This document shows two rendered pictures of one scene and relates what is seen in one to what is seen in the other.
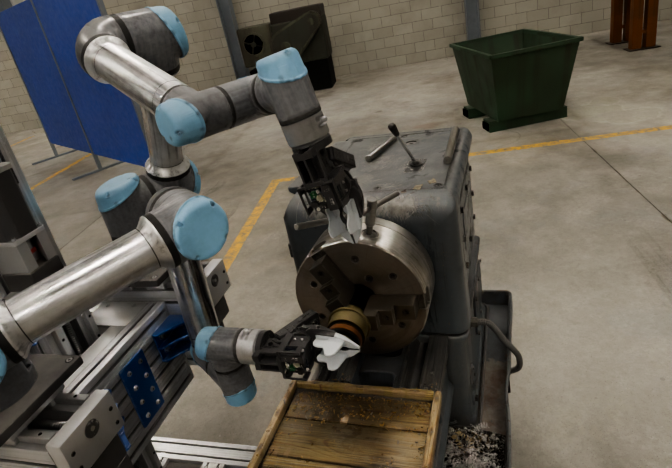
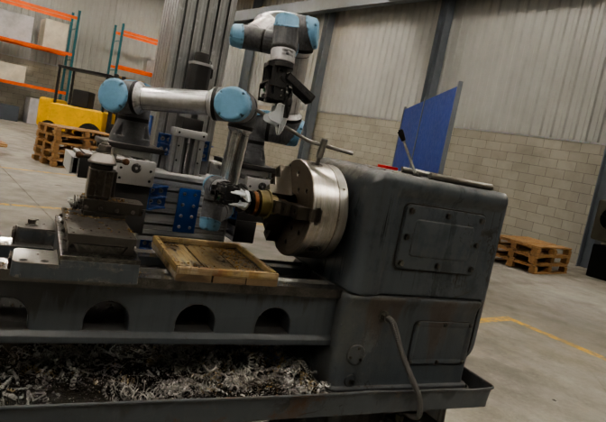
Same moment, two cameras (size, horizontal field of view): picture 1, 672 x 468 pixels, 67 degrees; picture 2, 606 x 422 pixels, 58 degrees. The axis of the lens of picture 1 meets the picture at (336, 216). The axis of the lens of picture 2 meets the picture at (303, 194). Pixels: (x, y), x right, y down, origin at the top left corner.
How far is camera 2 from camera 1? 1.29 m
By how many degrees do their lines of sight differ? 43
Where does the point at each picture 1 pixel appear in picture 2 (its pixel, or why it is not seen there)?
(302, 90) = (282, 32)
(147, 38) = not seen: hidden behind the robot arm
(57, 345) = (172, 161)
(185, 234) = (219, 96)
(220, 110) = (254, 35)
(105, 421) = (143, 173)
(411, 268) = (315, 187)
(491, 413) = not seen: hidden behind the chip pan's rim
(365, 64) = not seen: outside the picture
